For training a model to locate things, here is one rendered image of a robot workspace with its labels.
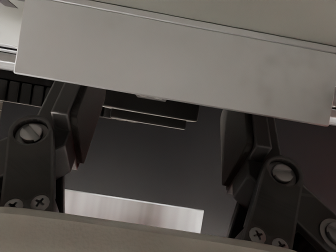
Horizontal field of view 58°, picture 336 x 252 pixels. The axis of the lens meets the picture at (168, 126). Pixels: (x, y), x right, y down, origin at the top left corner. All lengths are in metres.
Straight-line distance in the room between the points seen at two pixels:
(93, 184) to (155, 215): 0.53
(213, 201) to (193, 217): 0.53
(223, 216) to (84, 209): 0.57
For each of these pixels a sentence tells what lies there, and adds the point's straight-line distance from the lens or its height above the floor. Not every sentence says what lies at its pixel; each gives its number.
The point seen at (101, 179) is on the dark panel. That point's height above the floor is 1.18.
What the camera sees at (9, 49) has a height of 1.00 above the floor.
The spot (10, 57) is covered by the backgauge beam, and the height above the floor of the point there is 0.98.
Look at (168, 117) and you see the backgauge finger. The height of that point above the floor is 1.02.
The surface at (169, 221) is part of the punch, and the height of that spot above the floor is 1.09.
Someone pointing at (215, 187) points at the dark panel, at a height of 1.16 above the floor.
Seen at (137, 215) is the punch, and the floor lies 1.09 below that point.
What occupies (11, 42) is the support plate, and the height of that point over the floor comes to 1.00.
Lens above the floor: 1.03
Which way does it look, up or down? 1 degrees up
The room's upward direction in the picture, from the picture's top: 171 degrees counter-clockwise
